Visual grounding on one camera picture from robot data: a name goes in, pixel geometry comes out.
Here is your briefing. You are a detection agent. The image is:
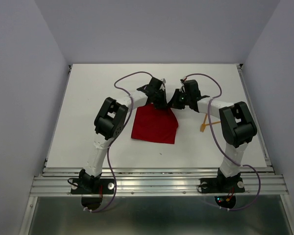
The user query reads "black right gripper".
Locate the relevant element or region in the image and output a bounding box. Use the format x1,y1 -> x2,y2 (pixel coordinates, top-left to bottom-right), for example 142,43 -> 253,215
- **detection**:
166,88 -> 190,109

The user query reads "red cloth napkin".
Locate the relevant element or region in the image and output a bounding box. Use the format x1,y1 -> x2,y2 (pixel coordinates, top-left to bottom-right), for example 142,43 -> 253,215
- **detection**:
131,104 -> 179,144

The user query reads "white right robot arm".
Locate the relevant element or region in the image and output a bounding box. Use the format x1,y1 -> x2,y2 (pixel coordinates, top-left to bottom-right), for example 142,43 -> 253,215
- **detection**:
169,78 -> 257,191

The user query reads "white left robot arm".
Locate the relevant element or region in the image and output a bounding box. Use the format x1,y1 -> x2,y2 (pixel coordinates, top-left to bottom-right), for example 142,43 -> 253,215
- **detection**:
79,77 -> 167,193

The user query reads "orange plastic fork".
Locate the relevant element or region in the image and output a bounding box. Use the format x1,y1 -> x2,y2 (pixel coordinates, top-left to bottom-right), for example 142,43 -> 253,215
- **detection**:
200,114 -> 208,132

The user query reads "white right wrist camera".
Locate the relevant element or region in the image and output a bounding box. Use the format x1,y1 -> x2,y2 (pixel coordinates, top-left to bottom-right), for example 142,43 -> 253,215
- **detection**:
180,77 -> 187,83

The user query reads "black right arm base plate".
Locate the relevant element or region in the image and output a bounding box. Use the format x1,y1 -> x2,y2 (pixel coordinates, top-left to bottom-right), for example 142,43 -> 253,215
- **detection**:
197,177 -> 245,194

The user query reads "aluminium rail frame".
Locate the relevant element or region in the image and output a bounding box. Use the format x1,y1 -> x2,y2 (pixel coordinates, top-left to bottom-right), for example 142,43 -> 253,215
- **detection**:
21,64 -> 294,235

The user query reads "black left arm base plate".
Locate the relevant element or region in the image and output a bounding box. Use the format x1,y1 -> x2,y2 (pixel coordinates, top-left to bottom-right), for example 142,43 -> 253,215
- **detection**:
68,178 -> 115,195

